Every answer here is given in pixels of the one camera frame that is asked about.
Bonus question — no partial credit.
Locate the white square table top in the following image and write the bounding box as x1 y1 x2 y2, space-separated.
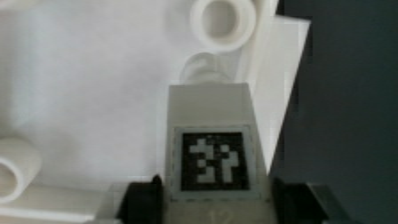
0 0 310 224

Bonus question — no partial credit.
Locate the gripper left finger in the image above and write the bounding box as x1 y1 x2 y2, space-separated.
116 175 164 224

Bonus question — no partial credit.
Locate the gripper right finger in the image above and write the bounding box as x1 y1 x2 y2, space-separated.
273 178 328 224

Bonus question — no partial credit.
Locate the white table leg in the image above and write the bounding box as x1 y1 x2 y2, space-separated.
166 84 278 224

